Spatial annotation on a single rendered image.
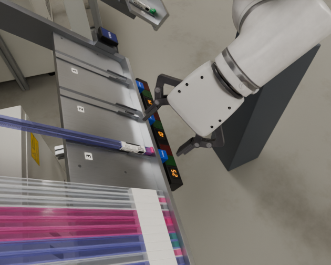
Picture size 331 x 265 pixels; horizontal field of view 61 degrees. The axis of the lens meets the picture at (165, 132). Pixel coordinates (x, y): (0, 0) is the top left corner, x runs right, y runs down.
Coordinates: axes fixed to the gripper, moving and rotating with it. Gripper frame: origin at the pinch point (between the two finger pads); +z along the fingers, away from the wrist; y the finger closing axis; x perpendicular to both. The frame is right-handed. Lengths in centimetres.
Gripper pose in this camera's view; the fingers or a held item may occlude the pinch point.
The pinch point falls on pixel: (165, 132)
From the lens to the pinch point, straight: 53.8
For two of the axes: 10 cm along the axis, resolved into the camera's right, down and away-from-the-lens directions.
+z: -6.8, 5.6, 4.8
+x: -2.8, 4.0, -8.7
